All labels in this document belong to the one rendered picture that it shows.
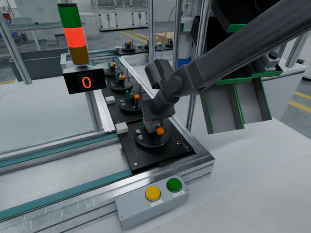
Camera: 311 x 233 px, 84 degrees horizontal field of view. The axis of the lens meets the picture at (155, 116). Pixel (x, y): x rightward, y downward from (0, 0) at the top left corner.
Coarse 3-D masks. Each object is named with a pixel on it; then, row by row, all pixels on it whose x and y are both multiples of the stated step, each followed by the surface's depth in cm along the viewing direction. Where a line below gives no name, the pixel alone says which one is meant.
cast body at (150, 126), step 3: (144, 120) 64; (156, 120) 62; (144, 123) 65; (147, 123) 61; (150, 123) 61; (153, 123) 62; (156, 123) 62; (159, 123) 62; (147, 126) 62; (150, 126) 61; (153, 126) 61; (147, 129) 63; (150, 129) 61; (153, 129) 62; (150, 132) 62
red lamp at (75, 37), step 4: (64, 28) 47; (68, 28) 47; (72, 28) 47; (76, 28) 47; (80, 28) 48; (64, 32) 48; (68, 32) 47; (72, 32) 47; (76, 32) 48; (80, 32) 48; (68, 36) 48; (72, 36) 48; (76, 36) 48; (80, 36) 49; (68, 40) 49; (72, 40) 48; (76, 40) 49; (80, 40) 49; (84, 40) 51; (68, 44) 50; (72, 44) 49; (76, 44) 49; (80, 44) 50; (84, 44) 51
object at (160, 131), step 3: (156, 126) 59; (159, 126) 59; (156, 129) 58; (159, 129) 57; (162, 129) 57; (159, 132) 56; (162, 132) 56; (156, 135) 60; (159, 135) 58; (156, 138) 61; (159, 138) 60; (156, 141) 62
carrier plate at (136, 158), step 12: (168, 120) 78; (132, 132) 71; (132, 144) 65; (168, 144) 65; (132, 156) 60; (144, 156) 60; (156, 156) 60; (168, 156) 60; (180, 156) 62; (132, 168) 56; (144, 168) 58
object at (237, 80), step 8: (208, 24) 68; (216, 24) 69; (192, 32) 68; (208, 32) 72; (216, 32) 72; (224, 32) 68; (208, 40) 69; (216, 40) 69; (208, 48) 66; (232, 72) 61; (240, 72) 61; (248, 72) 59; (224, 80) 56; (232, 80) 57; (240, 80) 58; (248, 80) 58
